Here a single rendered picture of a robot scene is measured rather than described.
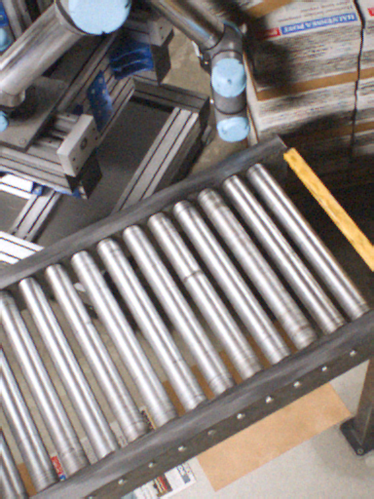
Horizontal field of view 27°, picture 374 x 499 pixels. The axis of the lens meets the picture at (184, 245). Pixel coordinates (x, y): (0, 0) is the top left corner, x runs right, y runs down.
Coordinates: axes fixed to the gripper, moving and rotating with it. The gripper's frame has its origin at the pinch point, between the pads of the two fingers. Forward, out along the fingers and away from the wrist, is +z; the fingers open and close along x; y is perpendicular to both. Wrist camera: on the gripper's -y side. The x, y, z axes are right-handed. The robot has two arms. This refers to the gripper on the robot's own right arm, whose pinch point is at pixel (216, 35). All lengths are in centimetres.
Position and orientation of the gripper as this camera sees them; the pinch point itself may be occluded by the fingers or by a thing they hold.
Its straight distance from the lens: 207.6
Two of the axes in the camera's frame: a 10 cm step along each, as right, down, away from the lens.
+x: -8.9, 3.3, 3.2
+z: -1.2, -8.4, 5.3
